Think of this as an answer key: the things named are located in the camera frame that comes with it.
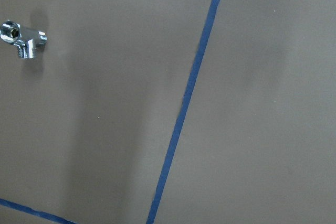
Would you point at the chrome tee valve fitting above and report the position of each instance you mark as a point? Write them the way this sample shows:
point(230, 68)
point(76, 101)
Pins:
point(27, 40)

